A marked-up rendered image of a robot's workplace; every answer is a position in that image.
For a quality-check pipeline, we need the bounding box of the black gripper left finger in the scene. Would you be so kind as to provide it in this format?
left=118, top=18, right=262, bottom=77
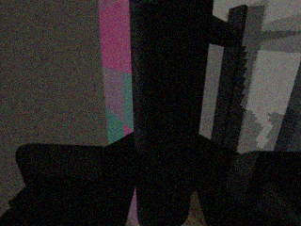
left=15, top=132, right=135, bottom=226

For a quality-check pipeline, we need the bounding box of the dark grey rectangular mat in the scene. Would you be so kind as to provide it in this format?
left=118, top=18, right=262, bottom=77
left=274, top=62, right=301, bottom=152

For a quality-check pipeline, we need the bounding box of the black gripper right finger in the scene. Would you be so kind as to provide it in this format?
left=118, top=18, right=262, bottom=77
left=194, top=134, right=301, bottom=226

